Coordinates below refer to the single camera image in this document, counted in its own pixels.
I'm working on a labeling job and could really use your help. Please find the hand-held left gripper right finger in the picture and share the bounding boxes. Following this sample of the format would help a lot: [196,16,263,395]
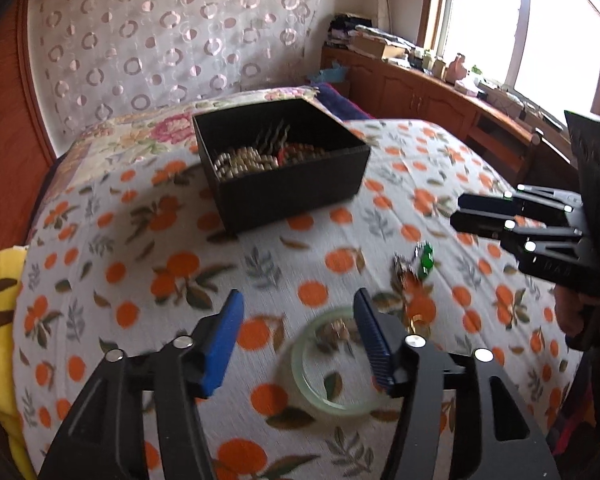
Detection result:
[354,287,560,480]

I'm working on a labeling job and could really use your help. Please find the yellow striped plush toy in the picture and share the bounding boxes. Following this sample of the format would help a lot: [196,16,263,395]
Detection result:
[0,246,37,480]

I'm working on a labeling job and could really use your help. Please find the person's right hand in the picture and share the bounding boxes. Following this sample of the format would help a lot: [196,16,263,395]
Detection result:
[554,282,598,345]

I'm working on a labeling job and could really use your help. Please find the sheer circle-pattern curtain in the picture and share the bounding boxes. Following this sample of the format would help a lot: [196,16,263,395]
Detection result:
[26,0,327,145]

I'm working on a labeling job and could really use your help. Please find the pile of books and papers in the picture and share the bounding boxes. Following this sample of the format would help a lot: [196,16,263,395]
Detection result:
[329,11,411,62]

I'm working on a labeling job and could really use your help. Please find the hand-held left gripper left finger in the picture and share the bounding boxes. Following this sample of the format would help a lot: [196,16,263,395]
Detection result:
[39,289,245,480]

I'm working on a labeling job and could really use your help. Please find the dark brown bead bracelet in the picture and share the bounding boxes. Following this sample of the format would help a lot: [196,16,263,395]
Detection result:
[280,141,327,165]

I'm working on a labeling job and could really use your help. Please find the black square box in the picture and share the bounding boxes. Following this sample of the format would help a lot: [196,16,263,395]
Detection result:
[192,98,371,235]

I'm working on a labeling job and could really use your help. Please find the pale green jade bangle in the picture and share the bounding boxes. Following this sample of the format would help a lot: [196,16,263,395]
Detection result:
[291,309,397,407]

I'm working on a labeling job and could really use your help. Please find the floral bed sheet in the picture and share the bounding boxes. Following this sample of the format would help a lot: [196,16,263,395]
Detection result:
[54,85,331,173]

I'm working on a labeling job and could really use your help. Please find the white power strip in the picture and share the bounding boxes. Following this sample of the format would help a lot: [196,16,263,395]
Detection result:
[480,80,566,132]

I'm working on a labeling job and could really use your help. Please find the long wooden cabinet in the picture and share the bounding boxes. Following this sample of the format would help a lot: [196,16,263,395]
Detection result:
[321,44,580,187]

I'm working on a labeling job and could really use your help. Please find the green gem earrings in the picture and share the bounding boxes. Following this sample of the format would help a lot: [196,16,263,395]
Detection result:
[416,241,437,279]

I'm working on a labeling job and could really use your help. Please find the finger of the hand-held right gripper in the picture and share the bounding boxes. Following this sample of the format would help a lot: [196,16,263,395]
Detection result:
[450,211,593,262]
[457,185,583,226]

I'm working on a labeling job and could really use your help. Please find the wooden framed window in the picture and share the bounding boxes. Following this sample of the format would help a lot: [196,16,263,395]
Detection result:
[419,0,600,117]

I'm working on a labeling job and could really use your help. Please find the dark blue blanket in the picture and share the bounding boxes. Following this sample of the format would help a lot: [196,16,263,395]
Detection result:
[307,81,377,122]

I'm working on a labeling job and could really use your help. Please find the pink figurine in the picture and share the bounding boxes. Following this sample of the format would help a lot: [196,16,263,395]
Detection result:
[445,52,469,82]

